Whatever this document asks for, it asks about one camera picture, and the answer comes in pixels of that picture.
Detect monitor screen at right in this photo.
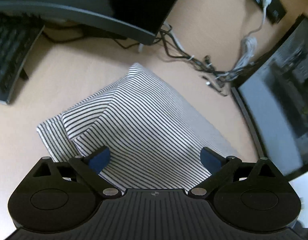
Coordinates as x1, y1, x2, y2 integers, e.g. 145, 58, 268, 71
230, 15, 308, 180

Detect black socket rail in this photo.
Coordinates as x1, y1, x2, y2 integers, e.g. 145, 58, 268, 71
234, 0, 287, 25

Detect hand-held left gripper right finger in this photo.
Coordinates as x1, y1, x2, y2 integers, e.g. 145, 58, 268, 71
188, 147, 278, 199

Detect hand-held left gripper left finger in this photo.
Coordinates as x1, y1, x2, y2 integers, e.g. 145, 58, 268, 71
31, 145, 121, 200

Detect curved dark monitor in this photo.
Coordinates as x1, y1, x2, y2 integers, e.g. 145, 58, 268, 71
0, 0, 192, 46

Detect black cable bundle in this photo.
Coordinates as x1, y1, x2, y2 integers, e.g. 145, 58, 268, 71
156, 22, 235, 97

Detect grey looped cable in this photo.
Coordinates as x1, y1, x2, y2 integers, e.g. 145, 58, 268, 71
138, 30, 187, 54

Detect beige striped sweater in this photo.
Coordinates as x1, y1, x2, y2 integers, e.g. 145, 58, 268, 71
36, 63, 242, 190

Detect black keyboard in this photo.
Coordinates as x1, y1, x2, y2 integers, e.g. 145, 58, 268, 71
0, 12, 45, 105

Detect white power cable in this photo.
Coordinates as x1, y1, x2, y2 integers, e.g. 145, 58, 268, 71
229, 0, 273, 77

